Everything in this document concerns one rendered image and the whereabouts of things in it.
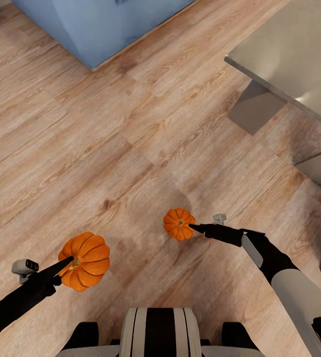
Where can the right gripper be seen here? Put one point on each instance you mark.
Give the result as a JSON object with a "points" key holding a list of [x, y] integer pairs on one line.
{"points": [[213, 231]]}

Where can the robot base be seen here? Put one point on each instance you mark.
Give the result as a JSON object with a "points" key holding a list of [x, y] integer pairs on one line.
{"points": [[235, 343]]}

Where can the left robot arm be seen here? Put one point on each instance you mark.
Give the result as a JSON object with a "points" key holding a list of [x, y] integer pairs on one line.
{"points": [[35, 287]]}

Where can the pumpkin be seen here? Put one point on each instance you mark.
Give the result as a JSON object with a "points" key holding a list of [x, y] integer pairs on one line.
{"points": [[90, 261], [177, 224]]}

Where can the sofa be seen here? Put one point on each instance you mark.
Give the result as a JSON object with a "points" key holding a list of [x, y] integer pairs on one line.
{"points": [[98, 31]]}

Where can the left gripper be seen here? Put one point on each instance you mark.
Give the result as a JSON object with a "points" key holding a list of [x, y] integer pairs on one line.
{"points": [[40, 285]]}

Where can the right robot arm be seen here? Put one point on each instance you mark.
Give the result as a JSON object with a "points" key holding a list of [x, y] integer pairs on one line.
{"points": [[299, 295]]}

